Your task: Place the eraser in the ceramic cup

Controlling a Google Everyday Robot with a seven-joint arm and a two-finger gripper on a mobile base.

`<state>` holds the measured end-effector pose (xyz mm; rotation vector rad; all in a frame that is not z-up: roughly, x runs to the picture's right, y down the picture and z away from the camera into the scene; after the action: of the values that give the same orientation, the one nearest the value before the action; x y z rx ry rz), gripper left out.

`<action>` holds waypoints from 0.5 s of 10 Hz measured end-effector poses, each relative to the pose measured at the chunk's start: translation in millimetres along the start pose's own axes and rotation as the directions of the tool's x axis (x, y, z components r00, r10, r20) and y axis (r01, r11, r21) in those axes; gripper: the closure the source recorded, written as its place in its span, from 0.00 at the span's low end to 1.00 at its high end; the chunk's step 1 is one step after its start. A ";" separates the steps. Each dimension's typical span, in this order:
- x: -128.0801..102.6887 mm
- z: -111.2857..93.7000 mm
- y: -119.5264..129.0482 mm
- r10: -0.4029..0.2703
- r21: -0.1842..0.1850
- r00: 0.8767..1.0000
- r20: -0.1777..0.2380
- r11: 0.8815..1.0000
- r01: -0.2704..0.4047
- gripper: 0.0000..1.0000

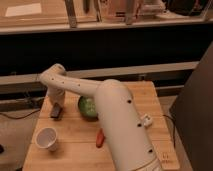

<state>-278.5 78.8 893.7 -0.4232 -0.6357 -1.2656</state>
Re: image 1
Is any dark grey eraser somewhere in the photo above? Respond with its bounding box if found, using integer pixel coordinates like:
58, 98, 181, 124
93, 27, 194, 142
50, 103, 62, 119

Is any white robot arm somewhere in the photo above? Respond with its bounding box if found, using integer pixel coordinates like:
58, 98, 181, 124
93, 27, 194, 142
39, 64, 163, 171

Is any green bowl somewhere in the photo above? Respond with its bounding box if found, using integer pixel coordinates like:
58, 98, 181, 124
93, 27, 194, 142
78, 96, 98, 118

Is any orange carrot toy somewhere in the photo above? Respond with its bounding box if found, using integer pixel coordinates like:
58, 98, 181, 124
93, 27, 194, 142
96, 130, 105, 148

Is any white plastic toy object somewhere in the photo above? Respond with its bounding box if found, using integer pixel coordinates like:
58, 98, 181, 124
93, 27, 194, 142
141, 114, 153, 127

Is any dark panel at right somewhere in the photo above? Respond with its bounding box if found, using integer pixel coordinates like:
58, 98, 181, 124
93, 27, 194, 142
170, 41, 213, 171

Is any black cable at right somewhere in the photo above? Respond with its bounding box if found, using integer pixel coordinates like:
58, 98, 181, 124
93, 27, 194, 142
162, 114, 177, 149

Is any black cable on floor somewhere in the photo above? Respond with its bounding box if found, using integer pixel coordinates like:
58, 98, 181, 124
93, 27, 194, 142
0, 97, 46, 121

